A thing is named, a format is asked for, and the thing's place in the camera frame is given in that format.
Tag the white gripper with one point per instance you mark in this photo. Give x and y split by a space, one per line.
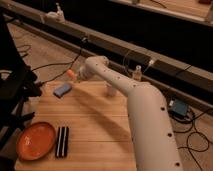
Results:
81 74

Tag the blue power box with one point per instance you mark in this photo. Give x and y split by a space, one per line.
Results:
178 108

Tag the blue sponge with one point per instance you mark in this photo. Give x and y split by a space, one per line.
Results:
62 90

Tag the grey metal rail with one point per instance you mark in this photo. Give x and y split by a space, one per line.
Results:
183 48

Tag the white clamp on rail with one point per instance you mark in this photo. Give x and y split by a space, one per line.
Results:
58 15

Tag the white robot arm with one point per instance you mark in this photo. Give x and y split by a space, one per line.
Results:
152 135

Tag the orange pepper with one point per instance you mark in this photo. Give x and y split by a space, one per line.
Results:
71 74

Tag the black chair frame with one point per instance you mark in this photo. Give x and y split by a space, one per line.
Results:
14 91

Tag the black white striped block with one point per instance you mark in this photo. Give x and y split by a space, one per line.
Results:
61 149

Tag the small clear bottle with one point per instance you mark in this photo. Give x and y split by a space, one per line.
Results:
137 74

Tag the orange plate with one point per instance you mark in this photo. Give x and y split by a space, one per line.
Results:
36 141

